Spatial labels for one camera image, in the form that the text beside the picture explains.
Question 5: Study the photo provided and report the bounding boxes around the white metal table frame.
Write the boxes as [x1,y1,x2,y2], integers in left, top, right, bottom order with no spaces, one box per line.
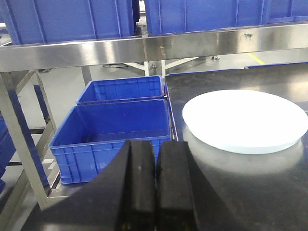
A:
[125,57,198,77]

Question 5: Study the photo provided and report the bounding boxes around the stainless steel shelf frame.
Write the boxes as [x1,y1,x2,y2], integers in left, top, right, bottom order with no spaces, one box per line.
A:
[0,23,308,209]

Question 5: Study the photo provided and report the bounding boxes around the blue shelf crate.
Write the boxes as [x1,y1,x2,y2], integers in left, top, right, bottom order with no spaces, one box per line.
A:
[268,0,308,24]
[145,0,271,35]
[0,0,139,45]

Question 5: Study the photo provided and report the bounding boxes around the blue shelf crate middle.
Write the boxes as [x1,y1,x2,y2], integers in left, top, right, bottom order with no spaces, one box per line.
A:
[145,0,271,35]

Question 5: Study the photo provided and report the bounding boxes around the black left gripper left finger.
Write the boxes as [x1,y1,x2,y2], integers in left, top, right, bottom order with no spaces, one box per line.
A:
[22,140,155,231]

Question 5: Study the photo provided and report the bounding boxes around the light blue plate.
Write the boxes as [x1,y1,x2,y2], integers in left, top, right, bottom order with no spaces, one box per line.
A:
[182,90,308,154]

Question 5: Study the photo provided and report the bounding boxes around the blue floor crate near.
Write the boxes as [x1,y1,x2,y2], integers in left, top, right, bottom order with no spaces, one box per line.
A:
[49,99,172,184]

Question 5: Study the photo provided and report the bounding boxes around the blue floor crate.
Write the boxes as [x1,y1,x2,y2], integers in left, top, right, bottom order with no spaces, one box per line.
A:
[76,76,165,105]
[49,99,172,184]

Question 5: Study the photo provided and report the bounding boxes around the blue shelf crate right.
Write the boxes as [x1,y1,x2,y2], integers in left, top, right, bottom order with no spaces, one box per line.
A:
[268,0,308,24]

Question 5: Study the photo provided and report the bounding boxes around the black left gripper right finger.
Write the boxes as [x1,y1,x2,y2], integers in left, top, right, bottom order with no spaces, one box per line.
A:
[156,141,243,231]

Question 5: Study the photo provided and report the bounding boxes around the blue shelf crate left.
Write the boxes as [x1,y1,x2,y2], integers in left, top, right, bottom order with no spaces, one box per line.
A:
[0,0,139,45]

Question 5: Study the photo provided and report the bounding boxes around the blue floor crate far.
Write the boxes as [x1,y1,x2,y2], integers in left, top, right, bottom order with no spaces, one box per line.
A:
[76,76,165,105]

